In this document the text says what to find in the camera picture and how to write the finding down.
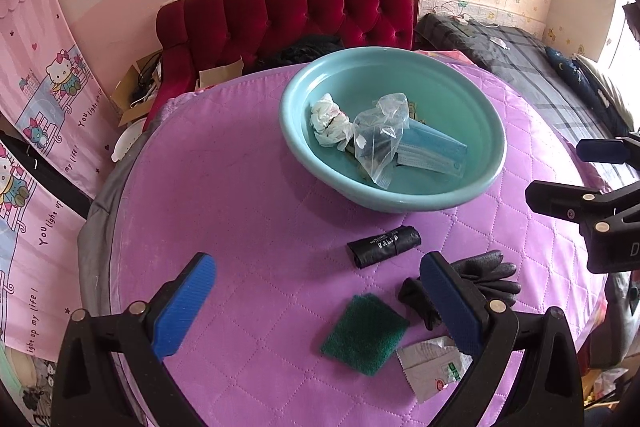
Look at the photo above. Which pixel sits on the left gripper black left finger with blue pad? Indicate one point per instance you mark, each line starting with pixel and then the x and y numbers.
pixel 111 369

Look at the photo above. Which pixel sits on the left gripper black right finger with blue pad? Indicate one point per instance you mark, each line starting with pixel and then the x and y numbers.
pixel 546 391

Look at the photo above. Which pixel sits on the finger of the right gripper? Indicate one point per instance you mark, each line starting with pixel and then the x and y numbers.
pixel 614 151
pixel 571 202

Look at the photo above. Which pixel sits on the blue face mask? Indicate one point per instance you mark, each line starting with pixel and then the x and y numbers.
pixel 426 148

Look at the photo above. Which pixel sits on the clear zip plastic bag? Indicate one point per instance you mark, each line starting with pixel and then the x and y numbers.
pixel 377 134

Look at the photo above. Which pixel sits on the white plastic bag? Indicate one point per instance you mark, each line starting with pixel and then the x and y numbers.
pixel 332 127

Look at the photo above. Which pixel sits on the beige printed pouch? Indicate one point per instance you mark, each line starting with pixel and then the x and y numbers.
pixel 414 113

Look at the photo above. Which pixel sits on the navy star pillow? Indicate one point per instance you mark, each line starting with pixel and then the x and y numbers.
pixel 588 91

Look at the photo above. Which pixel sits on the black knit gloves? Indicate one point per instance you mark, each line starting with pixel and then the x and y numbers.
pixel 487 272

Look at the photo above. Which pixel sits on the white green printed packet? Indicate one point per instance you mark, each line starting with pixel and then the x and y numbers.
pixel 432 365

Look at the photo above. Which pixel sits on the dark plaid bed blanket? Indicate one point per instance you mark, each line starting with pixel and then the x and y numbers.
pixel 517 58

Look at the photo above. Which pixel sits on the teal plastic basin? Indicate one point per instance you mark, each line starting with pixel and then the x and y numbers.
pixel 449 102

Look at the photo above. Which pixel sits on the green scouring pad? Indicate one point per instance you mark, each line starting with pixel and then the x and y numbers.
pixel 366 335

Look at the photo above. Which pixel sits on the black rolled bag bundle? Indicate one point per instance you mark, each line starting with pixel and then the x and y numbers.
pixel 378 248

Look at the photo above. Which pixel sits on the purple quilted table cover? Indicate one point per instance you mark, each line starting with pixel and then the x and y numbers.
pixel 216 176

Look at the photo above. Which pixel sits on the pink cartoon curtain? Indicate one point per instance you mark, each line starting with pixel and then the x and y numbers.
pixel 67 128

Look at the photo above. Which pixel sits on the black garment on sofa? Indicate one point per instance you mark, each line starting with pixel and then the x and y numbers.
pixel 304 50

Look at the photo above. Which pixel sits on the red velvet tufted sofa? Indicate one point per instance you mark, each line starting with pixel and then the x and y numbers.
pixel 197 35

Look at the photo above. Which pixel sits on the cardboard box with cables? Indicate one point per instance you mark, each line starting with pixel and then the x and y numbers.
pixel 135 93

